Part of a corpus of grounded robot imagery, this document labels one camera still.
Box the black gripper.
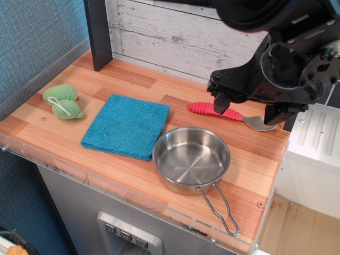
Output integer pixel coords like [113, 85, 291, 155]
[207, 36, 323, 125]

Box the red handled metal spoon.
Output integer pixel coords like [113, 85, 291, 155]
[188, 102, 278, 132]

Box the steel pan with wire handle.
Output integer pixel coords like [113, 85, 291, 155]
[152, 126, 240, 236]

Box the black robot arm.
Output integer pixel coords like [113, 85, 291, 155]
[190, 1, 339, 125]

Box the blue folded cloth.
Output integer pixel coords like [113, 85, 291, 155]
[81, 95, 170, 161]

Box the white ribbed appliance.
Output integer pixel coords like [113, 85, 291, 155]
[276, 104, 339, 218]

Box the grey toy dispenser panel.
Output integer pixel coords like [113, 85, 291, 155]
[97, 211, 163, 254]

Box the green plush toy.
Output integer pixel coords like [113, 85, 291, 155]
[42, 84, 84, 120]

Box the clear acrylic edge guard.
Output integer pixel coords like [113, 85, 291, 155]
[1, 128, 290, 254]

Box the yellow black object corner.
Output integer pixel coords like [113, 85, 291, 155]
[1, 231, 29, 255]

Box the dark grey right post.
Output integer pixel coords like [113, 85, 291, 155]
[283, 115, 298, 132]

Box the dark grey post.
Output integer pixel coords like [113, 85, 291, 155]
[283, 115, 298, 132]
[83, 0, 113, 71]

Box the dark grey left post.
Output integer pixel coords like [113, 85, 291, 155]
[83, 0, 113, 71]

